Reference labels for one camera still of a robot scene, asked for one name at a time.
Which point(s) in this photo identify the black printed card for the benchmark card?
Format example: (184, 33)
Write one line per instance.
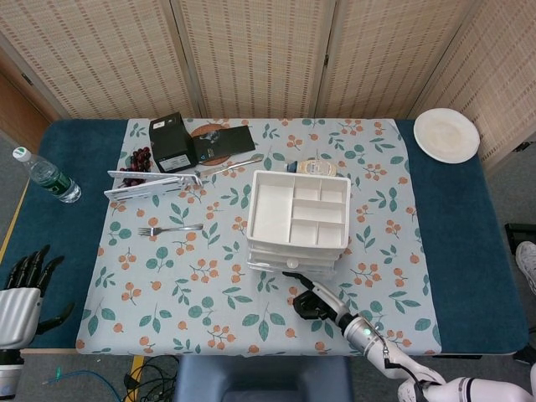
(226, 140)

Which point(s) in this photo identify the clear plastic drawer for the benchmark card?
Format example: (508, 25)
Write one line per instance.
(268, 271)
(318, 259)
(318, 249)

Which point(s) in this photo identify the white shoe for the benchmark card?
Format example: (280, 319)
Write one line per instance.
(527, 261)

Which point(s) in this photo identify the brown wooden door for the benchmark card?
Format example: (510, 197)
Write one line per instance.
(17, 113)

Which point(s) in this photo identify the dark red cherries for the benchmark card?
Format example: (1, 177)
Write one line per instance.
(141, 157)

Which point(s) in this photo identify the white round plate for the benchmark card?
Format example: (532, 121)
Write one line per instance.
(446, 134)

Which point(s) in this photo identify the beige label bottle blue cap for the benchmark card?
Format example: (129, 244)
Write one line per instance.
(314, 167)

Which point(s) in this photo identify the metal fork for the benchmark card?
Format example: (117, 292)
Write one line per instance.
(180, 228)

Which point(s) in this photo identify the dark blue padded seat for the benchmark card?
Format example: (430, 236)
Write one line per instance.
(259, 377)

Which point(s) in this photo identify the black tray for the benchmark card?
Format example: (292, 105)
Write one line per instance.
(521, 232)

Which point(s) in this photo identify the dark blue table cover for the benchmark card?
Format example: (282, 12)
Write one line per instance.
(460, 234)

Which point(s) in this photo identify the white plastic drawer organizer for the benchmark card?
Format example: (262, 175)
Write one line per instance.
(272, 209)

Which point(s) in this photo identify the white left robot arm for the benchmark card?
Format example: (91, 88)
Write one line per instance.
(8, 372)

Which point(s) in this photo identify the floral fruit print tablecloth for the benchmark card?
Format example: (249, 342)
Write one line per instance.
(167, 259)

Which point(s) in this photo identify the bamboo folding screen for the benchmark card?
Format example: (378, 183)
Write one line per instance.
(251, 54)

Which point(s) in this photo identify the white round cap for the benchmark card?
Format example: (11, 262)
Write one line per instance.
(290, 263)

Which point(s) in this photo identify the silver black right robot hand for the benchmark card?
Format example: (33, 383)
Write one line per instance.
(331, 299)

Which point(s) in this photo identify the metal table knife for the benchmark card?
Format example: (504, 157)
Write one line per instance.
(234, 163)

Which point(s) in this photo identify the black cardboard box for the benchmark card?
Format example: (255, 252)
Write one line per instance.
(169, 138)

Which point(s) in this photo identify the white folding stand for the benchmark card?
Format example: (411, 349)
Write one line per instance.
(151, 184)

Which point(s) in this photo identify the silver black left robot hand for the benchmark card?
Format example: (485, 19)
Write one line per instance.
(19, 314)

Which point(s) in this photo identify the clear plastic water bottle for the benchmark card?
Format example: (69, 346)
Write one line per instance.
(50, 178)

